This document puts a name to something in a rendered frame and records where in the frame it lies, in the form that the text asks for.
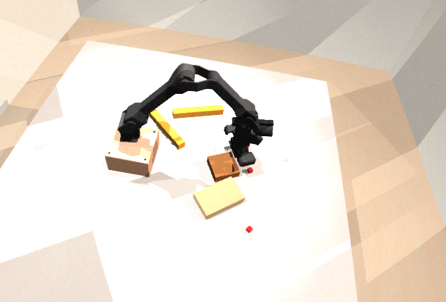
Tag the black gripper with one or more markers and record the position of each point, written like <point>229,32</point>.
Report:
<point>239,147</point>

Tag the white square block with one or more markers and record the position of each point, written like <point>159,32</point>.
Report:
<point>218,197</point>

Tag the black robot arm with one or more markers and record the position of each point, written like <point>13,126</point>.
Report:
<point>183,80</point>

